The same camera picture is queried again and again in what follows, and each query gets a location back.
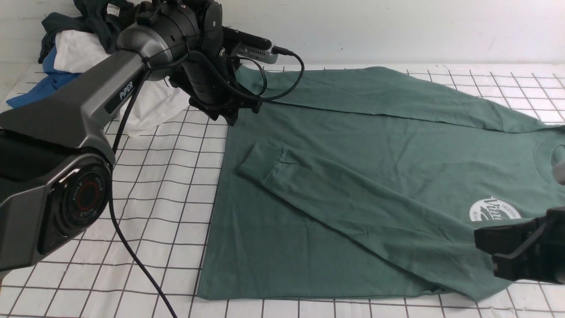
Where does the black camera cable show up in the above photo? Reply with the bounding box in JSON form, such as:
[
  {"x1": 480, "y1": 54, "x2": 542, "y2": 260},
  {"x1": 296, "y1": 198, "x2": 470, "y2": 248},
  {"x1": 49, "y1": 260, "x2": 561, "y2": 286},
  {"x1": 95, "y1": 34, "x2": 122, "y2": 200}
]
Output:
[{"x1": 108, "y1": 46, "x2": 305, "y2": 318}]

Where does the white grid tablecloth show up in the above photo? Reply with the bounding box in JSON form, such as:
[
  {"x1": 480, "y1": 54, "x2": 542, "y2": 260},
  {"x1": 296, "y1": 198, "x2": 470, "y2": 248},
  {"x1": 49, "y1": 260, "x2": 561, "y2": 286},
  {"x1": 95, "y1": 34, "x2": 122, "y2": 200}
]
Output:
[{"x1": 0, "y1": 64, "x2": 565, "y2": 318}]

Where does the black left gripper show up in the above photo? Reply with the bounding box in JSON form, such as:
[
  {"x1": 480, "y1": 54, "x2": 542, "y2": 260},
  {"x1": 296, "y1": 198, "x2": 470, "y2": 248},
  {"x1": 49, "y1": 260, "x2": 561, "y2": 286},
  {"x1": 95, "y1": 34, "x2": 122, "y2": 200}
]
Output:
[{"x1": 170, "y1": 75, "x2": 263, "y2": 126}]

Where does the dark teal shirt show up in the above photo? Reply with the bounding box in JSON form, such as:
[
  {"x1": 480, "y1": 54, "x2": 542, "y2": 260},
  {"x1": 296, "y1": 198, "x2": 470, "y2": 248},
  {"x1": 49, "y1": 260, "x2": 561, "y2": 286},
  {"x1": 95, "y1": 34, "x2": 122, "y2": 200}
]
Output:
[{"x1": 37, "y1": 0, "x2": 139, "y2": 64}]

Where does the blue shirt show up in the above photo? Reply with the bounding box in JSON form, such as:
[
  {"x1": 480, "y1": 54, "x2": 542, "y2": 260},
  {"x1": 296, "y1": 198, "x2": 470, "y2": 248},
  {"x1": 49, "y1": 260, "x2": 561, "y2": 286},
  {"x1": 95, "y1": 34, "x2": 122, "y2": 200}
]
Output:
[{"x1": 6, "y1": 48, "x2": 81, "y2": 108}]

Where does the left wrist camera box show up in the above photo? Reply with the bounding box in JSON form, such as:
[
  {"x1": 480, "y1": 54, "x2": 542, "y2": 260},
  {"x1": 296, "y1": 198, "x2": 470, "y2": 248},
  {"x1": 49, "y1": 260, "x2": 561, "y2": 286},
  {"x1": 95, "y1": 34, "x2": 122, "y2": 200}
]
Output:
[{"x1": 222, "y1": 26, "x2": 279, "y2": 64}]

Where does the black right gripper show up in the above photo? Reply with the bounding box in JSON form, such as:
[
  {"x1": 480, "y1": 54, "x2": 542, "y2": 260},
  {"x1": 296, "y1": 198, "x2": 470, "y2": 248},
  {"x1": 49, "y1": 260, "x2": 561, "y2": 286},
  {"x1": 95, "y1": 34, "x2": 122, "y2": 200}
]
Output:
[{"x1": 474, "y1": 207, "x2": 565, "y2": 284}]

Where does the white shirt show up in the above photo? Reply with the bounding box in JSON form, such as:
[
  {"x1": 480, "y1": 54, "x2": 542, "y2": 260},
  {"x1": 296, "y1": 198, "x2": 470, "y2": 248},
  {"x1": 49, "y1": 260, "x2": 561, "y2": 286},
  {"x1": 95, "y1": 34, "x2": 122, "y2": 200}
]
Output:
[{"x1": 54, "y1": 30, "x2": 189, "y2": 137}]

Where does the green long sleeve shirt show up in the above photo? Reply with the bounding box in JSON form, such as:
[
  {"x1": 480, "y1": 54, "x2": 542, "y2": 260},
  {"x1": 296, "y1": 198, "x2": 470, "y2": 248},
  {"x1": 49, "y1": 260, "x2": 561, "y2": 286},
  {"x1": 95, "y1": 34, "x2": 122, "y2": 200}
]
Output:
[{"x1": 197, "y1": 67, "x2": 564, "y2": 301}]

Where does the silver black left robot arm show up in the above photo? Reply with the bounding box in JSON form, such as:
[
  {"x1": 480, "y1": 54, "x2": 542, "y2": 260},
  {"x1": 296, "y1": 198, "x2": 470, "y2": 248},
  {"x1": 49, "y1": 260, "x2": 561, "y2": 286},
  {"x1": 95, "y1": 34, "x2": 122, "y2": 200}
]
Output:
[{"x1": 0, "y1": 0, "x2": 262, "y2": 276}]

